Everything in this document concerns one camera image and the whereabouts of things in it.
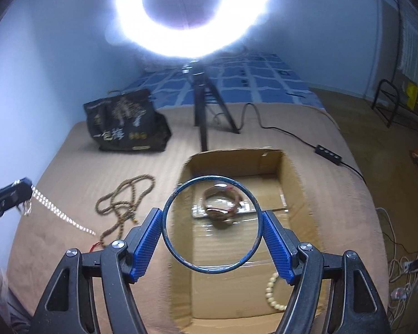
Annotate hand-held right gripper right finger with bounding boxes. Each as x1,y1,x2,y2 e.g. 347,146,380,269
263,211,392,334

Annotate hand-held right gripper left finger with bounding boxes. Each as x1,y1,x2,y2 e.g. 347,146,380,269
28,208,165,334

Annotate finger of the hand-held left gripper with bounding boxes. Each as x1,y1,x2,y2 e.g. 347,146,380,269
0,178,33,231

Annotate cardboard box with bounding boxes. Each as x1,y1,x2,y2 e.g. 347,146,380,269
166,148,329,334

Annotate white pearl necklace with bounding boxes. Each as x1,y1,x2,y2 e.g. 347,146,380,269
20,185,96,236

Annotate blue bangle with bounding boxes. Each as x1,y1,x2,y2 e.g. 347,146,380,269
162,176,263,275

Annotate black printed bag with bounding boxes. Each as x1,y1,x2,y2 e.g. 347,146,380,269
83,88,172,153

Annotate black tripod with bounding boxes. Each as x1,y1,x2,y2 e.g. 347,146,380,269
182,59,240,152

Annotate blue patterned bed sheet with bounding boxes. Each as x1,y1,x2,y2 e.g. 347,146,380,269
119,51,326,109

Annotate black metal rack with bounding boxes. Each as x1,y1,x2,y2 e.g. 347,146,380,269
371,79,418,133

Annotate cream bead bracelet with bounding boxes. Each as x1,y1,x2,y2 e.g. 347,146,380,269
267,272,288,311

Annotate brown wooden bead necklace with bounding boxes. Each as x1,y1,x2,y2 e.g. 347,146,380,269
90,175,156,252

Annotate brown bead bracelet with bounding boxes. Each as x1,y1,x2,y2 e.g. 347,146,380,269
202,186,246,222

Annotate black cable with inline switch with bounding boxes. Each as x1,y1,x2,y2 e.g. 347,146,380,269
237,102,364,176

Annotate white cables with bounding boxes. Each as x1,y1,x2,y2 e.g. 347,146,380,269
375,207,418,334

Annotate ring light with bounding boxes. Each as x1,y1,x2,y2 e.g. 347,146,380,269
114,0,274,60

